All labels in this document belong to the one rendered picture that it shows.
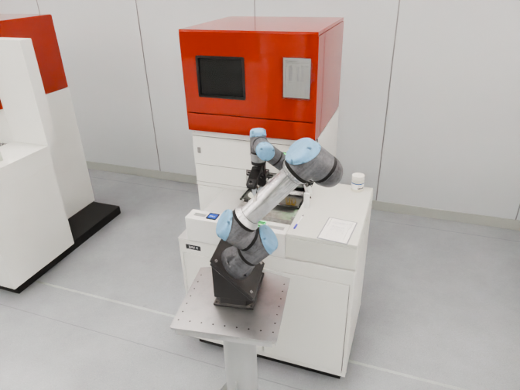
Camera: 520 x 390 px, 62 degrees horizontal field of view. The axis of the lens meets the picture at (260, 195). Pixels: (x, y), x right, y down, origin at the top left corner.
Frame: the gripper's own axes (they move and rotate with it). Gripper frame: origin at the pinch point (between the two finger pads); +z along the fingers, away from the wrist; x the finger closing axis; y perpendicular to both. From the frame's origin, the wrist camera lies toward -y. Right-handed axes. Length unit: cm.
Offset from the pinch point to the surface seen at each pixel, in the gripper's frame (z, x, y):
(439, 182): 73, -97, 207
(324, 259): 25.1, -35.0, -3.9
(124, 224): 111, 177, 109
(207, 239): 26.1, 27.6, -4.1
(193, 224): 18.5, 35.5, -4.1
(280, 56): -59, 5, 53
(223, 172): 17, 46, 58
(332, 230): 13.8, -36.2, 5.5
